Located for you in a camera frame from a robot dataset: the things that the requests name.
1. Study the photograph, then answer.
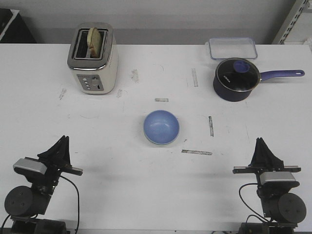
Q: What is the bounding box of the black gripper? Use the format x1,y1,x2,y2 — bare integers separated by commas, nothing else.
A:
233,137,301,195
25,136,83,195

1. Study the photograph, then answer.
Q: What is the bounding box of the blue bowl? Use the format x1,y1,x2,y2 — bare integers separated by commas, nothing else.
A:
143,110,180,145

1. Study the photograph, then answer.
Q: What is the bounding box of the green bowl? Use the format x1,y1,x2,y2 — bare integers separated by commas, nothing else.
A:
142,117,180,147

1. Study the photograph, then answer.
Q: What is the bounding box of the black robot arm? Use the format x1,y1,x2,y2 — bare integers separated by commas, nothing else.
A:
4,136,83,234
233,137,307,234

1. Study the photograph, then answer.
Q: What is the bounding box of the dark blue saucepan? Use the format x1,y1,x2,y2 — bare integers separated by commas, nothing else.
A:
213,67,305,102

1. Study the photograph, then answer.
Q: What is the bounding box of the glass pot lid blue knob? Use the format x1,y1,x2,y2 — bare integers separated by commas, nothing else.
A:
216,58,260,92

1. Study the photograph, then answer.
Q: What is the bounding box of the cream and silver toaster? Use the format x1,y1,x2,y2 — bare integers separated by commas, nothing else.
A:
67,22,119,95

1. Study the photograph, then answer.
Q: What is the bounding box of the clear plastic food container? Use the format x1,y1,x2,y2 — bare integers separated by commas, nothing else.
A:
205,37,257,60

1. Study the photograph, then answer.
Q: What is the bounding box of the bread slice in toaster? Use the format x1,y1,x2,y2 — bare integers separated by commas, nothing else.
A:
87,27,102,58

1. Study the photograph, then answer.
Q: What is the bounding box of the grey metal shelf upright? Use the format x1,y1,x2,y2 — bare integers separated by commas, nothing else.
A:
271,0,312,45

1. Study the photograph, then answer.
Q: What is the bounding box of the black box at back left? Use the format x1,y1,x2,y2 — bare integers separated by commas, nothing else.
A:
0,8,37,43

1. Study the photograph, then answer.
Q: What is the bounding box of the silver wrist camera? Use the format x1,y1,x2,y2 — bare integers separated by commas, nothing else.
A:
13,158,47,175
259,172,296,185

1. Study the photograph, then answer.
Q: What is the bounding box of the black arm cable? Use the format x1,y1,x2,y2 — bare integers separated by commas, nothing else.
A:
238,183,271,223
59,175,80,231

